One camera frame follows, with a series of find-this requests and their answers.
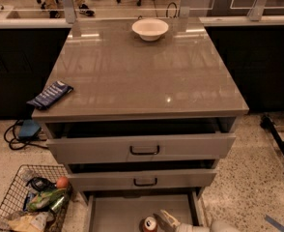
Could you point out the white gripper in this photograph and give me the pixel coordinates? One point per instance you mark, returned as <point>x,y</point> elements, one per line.
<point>186,227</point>

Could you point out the red coke can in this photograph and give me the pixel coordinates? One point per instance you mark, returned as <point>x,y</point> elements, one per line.
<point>149,224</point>

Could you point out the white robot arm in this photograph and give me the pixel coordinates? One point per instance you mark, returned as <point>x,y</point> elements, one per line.
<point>221,226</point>

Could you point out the grey bottom drawer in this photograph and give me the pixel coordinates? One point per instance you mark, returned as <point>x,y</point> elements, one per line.
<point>127,214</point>

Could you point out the grey drawer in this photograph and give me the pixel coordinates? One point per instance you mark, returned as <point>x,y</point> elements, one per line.
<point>127,214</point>
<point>120,149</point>
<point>140,175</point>

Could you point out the grey top drawer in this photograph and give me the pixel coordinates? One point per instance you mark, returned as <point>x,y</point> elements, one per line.
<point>120,149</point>

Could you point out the grey middle drawer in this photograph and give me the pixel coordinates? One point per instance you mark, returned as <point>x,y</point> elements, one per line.
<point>140,175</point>

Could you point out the grey cabinet counter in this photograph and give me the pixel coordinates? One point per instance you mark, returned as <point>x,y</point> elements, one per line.
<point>115,75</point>

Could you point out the orange fruit in basket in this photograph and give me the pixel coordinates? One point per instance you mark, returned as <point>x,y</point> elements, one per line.
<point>62,182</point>

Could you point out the green chip bag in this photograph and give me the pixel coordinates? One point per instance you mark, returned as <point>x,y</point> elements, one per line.
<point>44,198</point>

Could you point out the yellow snack packet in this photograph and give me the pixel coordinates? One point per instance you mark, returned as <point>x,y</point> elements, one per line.
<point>35,222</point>

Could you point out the blue foot pedal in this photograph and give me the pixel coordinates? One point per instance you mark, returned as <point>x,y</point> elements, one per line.
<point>29,130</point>

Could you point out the blue snack bag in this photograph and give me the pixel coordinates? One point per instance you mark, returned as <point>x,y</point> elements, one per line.
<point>51,94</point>

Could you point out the white ceramic bowl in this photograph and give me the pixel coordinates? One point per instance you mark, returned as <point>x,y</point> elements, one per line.
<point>150,29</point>

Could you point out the person legs in background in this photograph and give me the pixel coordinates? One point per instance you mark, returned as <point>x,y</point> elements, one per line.
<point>81,4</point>

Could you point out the black wire basket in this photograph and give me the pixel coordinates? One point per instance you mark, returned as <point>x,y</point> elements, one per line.
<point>15,198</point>

